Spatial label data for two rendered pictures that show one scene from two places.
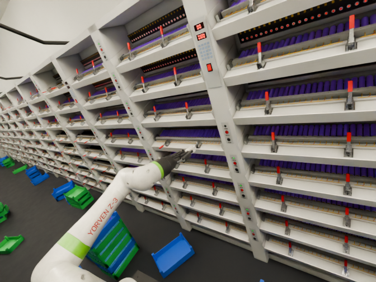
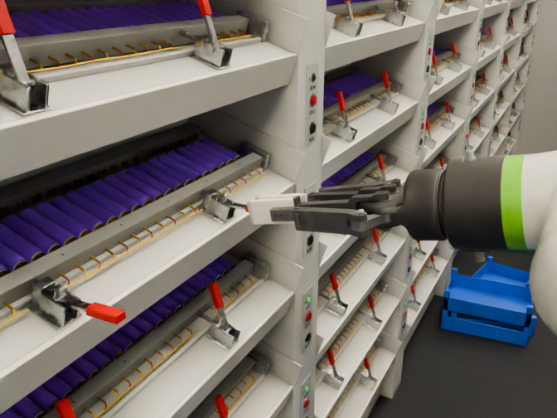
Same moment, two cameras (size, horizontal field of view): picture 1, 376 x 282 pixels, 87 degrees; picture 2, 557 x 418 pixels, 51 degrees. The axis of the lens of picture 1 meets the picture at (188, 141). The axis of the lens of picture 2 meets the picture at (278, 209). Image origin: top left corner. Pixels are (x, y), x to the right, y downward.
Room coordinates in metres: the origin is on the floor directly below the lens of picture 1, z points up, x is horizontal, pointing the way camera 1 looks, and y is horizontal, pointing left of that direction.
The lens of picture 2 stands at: (1.19, 0.63, 1.22)
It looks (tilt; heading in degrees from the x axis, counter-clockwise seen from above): 22 degrees down; 254
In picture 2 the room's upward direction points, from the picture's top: straight up
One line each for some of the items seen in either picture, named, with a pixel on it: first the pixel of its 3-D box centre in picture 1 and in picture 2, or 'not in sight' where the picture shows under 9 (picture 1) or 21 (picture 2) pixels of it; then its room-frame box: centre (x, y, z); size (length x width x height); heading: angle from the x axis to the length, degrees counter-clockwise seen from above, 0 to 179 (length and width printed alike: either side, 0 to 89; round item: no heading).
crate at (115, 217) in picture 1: (97, 226); not in sight; (1.31, 0.93, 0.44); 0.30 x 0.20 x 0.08; 142
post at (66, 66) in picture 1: (112, 142); not in sight; (1.94, 0.73, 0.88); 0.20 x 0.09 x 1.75; 136
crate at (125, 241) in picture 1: (111, 245); not in sight; (1.31, 0.93, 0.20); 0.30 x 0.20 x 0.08; 142
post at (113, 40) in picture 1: (158, 145); not in sight; (1.45, 0.23, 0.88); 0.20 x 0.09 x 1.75; 136
